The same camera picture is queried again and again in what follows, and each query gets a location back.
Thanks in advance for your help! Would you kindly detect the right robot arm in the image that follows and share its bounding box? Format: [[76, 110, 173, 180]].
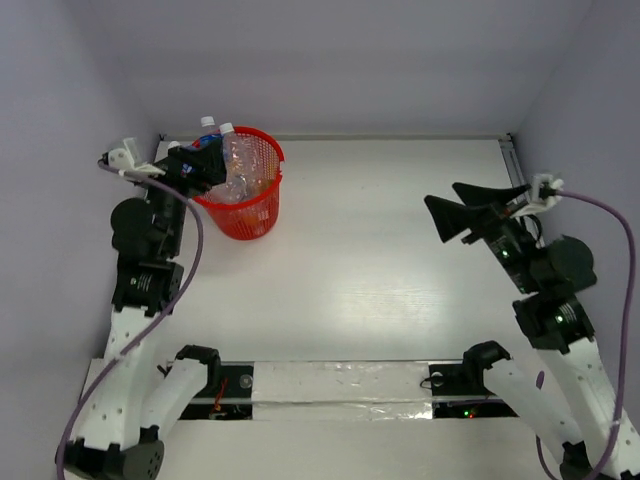
[[425, 175, 639, 479]]

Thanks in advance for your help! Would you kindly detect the red plastic mesh basket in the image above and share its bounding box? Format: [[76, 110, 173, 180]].
[[196, 125, 285, 240]]

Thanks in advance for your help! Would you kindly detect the aluminium rail right edge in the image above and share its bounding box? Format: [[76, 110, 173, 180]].
[[498, 134, 527, 187]]

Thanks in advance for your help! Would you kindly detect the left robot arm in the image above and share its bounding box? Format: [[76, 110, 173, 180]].
[[55, 138, 227, 479]]

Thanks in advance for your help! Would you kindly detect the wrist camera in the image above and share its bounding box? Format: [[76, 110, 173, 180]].
[[97, 137, 166, 183], [515, 173, 564, 217]]

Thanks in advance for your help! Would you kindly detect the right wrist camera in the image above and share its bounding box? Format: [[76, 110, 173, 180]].
[[515, 173, 564, 217]]

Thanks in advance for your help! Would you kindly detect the blue label bottle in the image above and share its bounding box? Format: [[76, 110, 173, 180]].
[[210, 174, 250, 205], [168, 116, 223, 153]]

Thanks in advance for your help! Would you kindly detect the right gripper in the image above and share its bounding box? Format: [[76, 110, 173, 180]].
[[424, 180, 541, 292]]

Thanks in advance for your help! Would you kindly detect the clear unlabelled bottle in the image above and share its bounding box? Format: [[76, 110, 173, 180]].
[[219, 123, 261, 200]]

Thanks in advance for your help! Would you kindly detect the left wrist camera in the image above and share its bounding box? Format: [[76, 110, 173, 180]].
[[97, 137, 166, 183]]

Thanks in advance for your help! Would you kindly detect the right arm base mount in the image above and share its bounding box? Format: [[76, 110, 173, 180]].
[[420, 363, 517, 420]]

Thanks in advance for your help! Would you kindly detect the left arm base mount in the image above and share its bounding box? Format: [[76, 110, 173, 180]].
[[179, 363, 254, 421]]

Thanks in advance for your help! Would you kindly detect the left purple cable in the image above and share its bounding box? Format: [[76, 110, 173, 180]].
[[53, 159, 206, 480]]

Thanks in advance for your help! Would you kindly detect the small orange juice bottle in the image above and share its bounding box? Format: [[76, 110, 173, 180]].
[[256, 178, 273, 194]]

